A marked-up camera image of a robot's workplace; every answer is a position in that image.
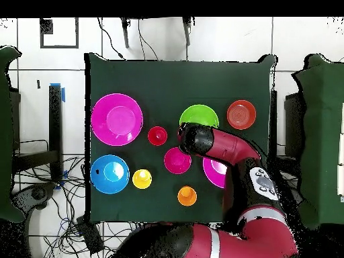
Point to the green bowl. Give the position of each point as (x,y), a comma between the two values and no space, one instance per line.
(199,114)

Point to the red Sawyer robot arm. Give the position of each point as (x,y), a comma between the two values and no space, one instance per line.
(228,146)

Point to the red cup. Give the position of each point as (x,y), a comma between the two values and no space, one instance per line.
(157,135)

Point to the small crimson bowl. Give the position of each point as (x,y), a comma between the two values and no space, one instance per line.
(176,162)

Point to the yellow cup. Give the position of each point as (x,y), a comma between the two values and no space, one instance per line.
(142,178)

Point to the large pink bowl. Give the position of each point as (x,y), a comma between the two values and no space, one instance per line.
(117,119)
(215,174)

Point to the orange cup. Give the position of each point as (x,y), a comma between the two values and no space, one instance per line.
(187,196)

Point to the dark green tablecloth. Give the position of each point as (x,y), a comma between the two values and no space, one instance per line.
(174,80)

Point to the blue bowl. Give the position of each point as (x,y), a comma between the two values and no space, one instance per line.
(109,174)

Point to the orange bowl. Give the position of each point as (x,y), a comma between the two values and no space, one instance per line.
(241,114)

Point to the metal chair leg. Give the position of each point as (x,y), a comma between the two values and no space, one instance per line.
(125,35)
(187,32)

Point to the blue tape strip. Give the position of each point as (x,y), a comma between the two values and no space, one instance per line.
(63,94)

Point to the black power strip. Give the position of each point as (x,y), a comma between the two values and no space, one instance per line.
(90,236)

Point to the green cloth side table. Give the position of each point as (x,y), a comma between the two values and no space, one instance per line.
(322,134)
(6,134)

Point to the black table frame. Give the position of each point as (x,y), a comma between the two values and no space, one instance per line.
(55,121)

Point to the black pedestal leg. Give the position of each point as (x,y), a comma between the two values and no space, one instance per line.
(36,194)

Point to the grey square floor frame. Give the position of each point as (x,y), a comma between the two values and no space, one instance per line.
(59,46)

